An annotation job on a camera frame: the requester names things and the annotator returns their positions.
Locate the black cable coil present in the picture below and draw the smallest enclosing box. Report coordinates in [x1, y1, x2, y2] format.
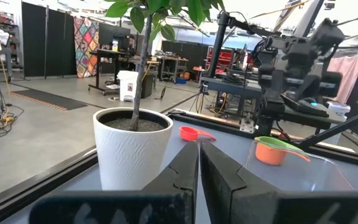
[222, 73, 246, 86]

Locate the wooden workbench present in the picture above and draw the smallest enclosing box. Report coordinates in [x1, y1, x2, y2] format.
[158, 55, 189, 84]

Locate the orange measuring cup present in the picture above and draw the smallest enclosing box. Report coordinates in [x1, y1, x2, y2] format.
[255, 141, 311, 166]

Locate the black bin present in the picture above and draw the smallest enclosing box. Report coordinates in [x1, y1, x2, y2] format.
[140, 72, 157, 99]

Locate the grey cart table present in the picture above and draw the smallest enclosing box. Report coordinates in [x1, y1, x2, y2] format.
[200, 76, 264, 116]

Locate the white box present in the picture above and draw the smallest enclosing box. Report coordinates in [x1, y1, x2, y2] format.
[326, 101, 352, 123]

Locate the grey-blue table mat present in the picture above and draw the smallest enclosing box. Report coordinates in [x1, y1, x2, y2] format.
[0, 119, 358, 224]

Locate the clear plastic basket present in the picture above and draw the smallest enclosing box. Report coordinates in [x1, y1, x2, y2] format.
[246, 138, 356, 191]

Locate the potted plant in white pot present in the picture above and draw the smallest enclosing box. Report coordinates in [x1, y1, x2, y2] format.
[92, 0, 226, 191]

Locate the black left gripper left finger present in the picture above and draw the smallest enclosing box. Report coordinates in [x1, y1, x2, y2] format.
[29, 141, 200, 224]

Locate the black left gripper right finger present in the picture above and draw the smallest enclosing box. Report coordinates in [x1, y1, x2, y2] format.
[200, 142, 358, 224]

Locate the pink cloth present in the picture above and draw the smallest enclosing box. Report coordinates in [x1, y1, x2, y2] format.
[326, 54, 358, 105]

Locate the black pole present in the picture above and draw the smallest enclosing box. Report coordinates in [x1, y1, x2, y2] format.
[208, 11, 279, 78]

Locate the red measuring cup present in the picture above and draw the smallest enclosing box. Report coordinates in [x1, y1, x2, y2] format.
[178, 126, 217, 142]

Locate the green measuring cup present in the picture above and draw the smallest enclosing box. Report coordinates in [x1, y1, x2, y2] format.
[254, 136, 306, 153]

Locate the black floor mat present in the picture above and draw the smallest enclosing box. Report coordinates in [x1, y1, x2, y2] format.
[10, 89, 88, 112]

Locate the black partition panel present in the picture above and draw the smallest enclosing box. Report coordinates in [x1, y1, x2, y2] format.
[21, 2, 77, 78]

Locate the white trash bin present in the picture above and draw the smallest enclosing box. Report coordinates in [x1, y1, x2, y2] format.
[116, 70, 139, 103]

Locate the black desk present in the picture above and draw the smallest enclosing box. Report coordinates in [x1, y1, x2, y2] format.
[88, 49, 136, 96]

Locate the colourful patchwork quilt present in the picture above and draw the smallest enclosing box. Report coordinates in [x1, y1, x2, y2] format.
[73, 17, 100, 78]

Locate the black diagonal beam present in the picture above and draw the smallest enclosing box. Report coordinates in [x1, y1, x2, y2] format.
[296, 107, 358, 149]

